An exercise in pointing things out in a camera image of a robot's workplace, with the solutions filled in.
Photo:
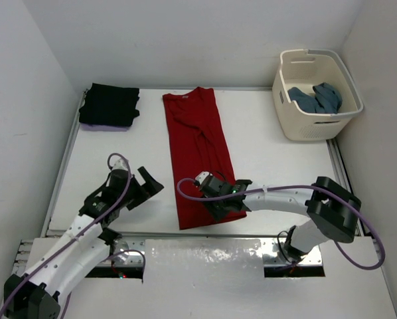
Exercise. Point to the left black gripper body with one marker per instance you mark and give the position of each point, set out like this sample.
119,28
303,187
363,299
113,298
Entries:
137,193

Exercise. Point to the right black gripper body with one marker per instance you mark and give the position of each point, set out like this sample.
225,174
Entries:
216,207

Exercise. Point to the red garment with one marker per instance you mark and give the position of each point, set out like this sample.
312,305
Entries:
197,144

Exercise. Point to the purple t shirt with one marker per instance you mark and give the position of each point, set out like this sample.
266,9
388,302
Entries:
101,128

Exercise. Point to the black garment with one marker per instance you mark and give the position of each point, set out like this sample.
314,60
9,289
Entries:
110,106

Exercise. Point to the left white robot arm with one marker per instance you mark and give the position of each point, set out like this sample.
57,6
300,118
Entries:
42,290

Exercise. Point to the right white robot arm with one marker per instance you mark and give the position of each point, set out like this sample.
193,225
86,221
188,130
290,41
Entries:
330,216

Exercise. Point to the white front cover board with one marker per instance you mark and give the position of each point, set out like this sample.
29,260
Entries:
224,278

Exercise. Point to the beige laundry basket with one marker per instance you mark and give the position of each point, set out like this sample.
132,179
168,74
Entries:
305,68

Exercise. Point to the teal shirt in basket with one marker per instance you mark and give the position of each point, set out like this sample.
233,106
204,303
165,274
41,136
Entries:
326,99

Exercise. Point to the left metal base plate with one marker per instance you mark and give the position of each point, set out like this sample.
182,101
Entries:
129,251

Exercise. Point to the metal base plate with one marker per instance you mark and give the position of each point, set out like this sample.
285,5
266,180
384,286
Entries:
273,258
129,251

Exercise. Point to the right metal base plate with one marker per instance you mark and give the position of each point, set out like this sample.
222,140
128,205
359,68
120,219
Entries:
273,258

